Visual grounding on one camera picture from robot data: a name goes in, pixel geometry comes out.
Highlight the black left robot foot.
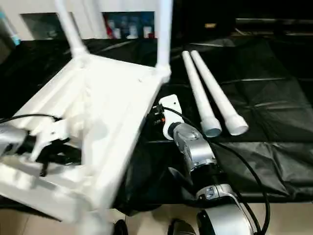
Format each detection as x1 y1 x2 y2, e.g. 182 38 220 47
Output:
113 219 129 235

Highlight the white plastic table leg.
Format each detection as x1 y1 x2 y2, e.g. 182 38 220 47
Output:
191 50 249 137
182 50 223 138
55 0 90 58
155 0 173 70

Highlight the black robot foot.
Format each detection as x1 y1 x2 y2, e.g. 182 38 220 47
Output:
168 219 197 235
113 219 129 235

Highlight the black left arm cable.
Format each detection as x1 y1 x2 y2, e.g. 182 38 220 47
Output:
0 114 62 126

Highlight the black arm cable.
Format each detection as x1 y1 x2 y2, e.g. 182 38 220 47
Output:
169 110 272 235
0 114 62 126

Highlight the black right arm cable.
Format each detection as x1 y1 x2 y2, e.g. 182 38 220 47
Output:
169 110 272 235

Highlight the black table mat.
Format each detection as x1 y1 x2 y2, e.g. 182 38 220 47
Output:
0 37 313 216

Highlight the black right robot foot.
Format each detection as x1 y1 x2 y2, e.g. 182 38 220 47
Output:
168 219 197 235

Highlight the black cabinet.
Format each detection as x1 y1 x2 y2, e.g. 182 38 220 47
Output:
171 0 313 41

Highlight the white display cabinet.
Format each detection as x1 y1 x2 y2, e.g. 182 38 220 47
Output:
20 0 162 40

